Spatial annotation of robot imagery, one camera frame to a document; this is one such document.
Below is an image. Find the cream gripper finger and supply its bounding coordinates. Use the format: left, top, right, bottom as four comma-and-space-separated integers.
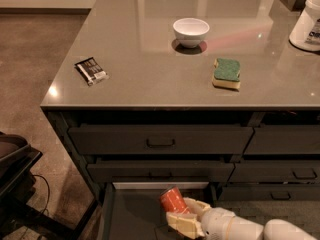
183, 197, 211, 218
166, 212, 204, 239

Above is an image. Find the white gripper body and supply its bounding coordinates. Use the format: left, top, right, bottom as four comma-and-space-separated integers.
201, 208, 235, 240

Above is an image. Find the orange soda can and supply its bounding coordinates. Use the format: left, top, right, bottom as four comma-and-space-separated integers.
159, 187, 190, 214

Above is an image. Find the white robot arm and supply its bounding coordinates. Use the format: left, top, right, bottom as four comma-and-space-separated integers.
165, 198, 318, 240

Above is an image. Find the bottom right drawer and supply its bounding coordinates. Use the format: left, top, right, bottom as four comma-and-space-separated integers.
217, 185, 320, 201

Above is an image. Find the open bottom left drawer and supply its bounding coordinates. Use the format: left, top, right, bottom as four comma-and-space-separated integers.
97, 182, 216, 240

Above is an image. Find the dark drawer cabinet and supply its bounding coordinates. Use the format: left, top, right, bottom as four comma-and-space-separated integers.
43, 105, 320, 240

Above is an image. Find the middle right drawer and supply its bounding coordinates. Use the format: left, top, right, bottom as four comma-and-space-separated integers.
229, 160, 320, 183

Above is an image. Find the top right drawer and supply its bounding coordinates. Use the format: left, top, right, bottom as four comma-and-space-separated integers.
245, 125, 320, 155

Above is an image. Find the middle left drawer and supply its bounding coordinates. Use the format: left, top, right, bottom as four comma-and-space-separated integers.
87, 160, 234, 183

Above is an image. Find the top left drawer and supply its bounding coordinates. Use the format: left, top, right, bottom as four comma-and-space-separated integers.
68, 125, 253, 155

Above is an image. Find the green yellow sponge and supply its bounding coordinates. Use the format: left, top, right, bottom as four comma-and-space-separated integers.
212, 58, 240, 90

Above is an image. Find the black chair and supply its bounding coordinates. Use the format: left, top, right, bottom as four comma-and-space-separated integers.
0, 131, 99, 240

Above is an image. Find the black snack packet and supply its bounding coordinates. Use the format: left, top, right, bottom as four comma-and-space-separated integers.
75, 57, 109, 86

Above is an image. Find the white ceramic bowl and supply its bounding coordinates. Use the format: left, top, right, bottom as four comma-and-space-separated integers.
173, 18, 210, 48

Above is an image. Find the white plastic canister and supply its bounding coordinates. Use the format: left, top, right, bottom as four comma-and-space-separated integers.
289, 0, 320, 52

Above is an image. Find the black cable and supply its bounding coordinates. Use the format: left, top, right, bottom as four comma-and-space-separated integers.
19, 173, 52, 240

